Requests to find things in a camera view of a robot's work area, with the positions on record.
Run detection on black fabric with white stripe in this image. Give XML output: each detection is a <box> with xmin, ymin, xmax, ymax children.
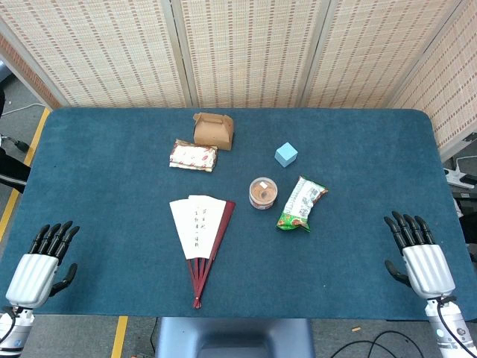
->
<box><xmin>0</xmin><ymin>147</ymin><xmax>31</xmax><ymax>195</ymax></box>

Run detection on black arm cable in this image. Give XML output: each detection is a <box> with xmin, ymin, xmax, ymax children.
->
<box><xmin>435</xmin><ymin>296</ymin><xmax>477</xmax><ymax>355</ymax></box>
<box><xmin>1</xmin><ymin>305</ymin><xmax>19</xmax><ymax>346</ymax></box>

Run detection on green white snack bag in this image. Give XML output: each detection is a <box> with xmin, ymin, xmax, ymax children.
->
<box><xmin>276</xmin><ymin>175</ymin><xmax>329</xmax><ymax>233</ymax></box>

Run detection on black floor cable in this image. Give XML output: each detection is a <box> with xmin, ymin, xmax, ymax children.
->
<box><xmin>331</xmin><ymin>330</ymin><xmax>440</xmax><ymax>358</ymax></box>

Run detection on round can with clear lid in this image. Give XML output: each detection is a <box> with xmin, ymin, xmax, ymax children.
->
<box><xmin>248</xmin><ymin>178</ymin><xmax>279</xmax><ymax>210</ymax></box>

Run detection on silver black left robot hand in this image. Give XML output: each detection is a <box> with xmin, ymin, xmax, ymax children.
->
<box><xmin>5</xmin><ymin>220</ymin><xmax>80</xmax><ymax>310</ymax></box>

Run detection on woven bamboo screen panel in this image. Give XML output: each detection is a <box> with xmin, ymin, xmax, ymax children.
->
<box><xmin>0</xmin><ymin>18</ymin><xmax>63</xmax><ymax>111</ymax></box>
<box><xmin>301</xmin><ymin>0</ymin><xmax>467</xmax><ymax>109</ymax></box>
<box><xmin>387</xmin><ymin>0</ymin><xmax>477</xmax><ymax>161</ymax></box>
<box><xmin>0</xmin><ymin>0</ymin><xmax>193</xmax><ymax>109</ymax></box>
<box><xmin>171</xmin><ymin>0</ymin><xmax>332</xmax><ymax>109</ymax></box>

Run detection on grey blue robot torso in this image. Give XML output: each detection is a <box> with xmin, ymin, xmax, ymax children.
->
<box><xmin>154</xmin><ymin>316</ymin><xmax>317</xmax><ymax>358</ymax></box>

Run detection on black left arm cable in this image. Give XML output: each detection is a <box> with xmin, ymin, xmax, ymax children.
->
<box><xmin>1</xmin><ymin>305</ymin><xmax>19</xmax><ymax>346</ymax></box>

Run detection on white red snack packet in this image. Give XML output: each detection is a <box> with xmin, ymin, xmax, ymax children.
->
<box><xmin>168</xmin><ymin>139</ymin><xmax>219</xmax><ymax>173</ymax></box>

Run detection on brown cardboard carry box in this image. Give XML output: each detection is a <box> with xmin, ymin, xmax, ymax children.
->
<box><xmin>192</xmin><ymin>112</ymin><xmax>235</xmax><ymax>152</ymax></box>

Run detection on red ribbed paper folding fan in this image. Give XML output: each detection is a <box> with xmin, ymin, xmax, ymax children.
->
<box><xmin>169</xmin><ymin>194</ymin><xmax>236</xmax><ymax>310</ymax></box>

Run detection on light blue cube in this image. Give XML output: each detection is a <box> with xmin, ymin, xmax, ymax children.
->
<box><xmin>274</xmin><ymin>142</ymin><xmax>300</xmax><ymax>169</ymax></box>

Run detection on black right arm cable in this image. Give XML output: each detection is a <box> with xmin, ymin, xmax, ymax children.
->
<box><xmin>435</xmin><ymin>296</ymin><xmax>477</xmax><ymax>355</ymax></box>

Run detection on white floor cable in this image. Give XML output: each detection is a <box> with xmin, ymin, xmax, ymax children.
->
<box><xmin>1</xmin><ymin>103</ymin><xmax>48</xmax><ymax>117</ymax></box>

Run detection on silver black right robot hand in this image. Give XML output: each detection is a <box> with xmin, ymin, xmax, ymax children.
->
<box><xmin>383</xmin><ymin>210</ymin><xmax>458</xmax><ymax>301</ymax></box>

